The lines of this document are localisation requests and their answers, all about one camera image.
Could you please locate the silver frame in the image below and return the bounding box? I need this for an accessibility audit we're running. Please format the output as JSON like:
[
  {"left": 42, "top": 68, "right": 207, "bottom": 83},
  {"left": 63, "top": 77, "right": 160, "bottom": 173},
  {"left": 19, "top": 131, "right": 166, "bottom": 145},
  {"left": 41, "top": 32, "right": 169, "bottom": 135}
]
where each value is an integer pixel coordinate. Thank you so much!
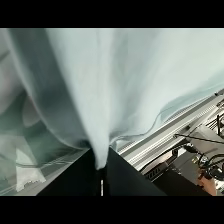
[{"left": 115, "top": 89, "right": 224, "bottom": 173}]

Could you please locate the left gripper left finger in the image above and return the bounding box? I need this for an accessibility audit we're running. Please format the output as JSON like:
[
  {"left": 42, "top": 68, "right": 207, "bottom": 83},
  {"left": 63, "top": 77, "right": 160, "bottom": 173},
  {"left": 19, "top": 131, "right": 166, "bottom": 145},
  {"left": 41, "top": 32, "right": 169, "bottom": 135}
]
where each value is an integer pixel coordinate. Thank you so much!
[{"left": 36, "top": 148, "right": 103, "bottom": 197}]

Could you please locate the pale blue shirt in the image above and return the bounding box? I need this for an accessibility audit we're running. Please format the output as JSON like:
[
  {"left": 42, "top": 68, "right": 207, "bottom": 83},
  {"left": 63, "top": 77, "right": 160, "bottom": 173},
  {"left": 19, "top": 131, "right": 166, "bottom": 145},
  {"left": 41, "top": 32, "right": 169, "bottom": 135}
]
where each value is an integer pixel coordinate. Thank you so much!
[{"left": 0, "top": 28, "right": 224, "bottom": 171}]

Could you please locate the black cable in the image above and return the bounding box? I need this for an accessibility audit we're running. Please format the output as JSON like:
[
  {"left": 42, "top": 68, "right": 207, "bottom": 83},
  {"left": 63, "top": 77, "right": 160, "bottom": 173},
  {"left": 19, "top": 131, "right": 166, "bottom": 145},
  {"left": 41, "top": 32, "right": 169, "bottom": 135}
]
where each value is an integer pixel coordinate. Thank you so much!
[
  {"left": 197, "top": 151, "right": 224, "bottom": 179},
  {"left": 172, "top": 133, "right": 224, "bottom": 146}
]

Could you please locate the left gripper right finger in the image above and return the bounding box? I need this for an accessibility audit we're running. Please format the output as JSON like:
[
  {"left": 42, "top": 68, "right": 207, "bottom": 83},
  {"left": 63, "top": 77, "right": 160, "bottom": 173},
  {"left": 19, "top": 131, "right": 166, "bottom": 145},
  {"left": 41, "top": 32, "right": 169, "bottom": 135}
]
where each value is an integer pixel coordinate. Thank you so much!
[{"left": 101, "top": 147, "right": 168, "bottom": 197}]

